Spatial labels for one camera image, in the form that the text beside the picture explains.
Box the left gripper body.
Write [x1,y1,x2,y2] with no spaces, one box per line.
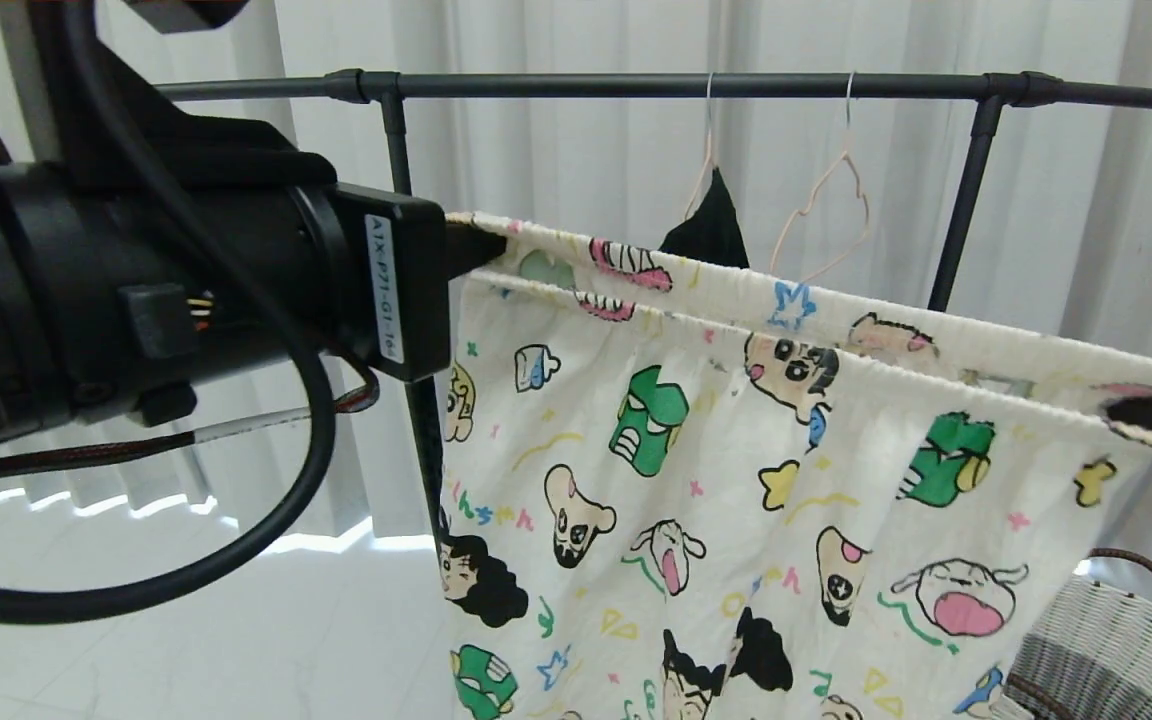
[0,130,453,451]

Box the black short-sleeved shirt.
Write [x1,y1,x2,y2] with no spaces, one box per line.
[658,167,750,269]

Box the pink clothes hanger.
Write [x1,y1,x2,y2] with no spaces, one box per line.
[683,72,723,223]
[769,72,873,286]

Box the cream printed garment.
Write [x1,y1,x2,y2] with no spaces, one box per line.
[436,210,1152,720]

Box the black clothes rack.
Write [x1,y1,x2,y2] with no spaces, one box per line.
[154,68,1152,541]

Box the white laundry basket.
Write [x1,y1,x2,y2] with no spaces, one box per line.
[991,547,1152,720]

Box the white curtain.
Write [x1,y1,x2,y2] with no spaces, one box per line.
[0,0,1152,541]

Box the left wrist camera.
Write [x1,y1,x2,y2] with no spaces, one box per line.
[26,0,339,191]

